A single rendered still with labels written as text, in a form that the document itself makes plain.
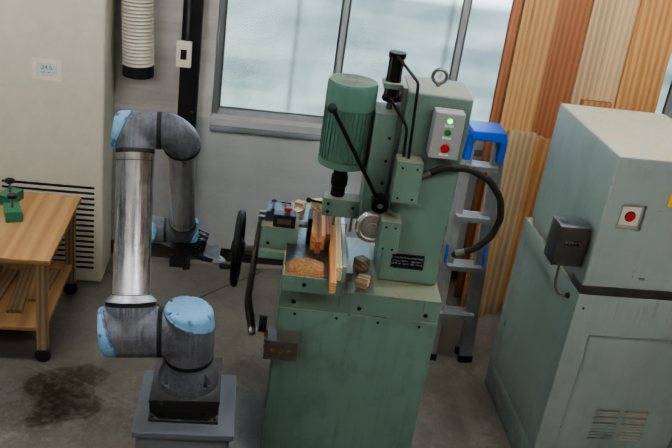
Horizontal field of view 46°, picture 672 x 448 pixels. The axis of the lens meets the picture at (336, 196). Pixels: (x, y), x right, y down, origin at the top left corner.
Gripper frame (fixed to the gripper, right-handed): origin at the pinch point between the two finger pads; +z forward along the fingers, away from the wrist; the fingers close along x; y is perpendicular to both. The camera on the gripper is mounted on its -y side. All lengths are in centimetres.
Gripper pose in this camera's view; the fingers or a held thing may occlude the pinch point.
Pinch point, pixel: (221, 261)
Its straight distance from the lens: 310.3
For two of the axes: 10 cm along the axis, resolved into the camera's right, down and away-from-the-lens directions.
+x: -0.1, -4.2, 9.1
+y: 4.5, -8.1, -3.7
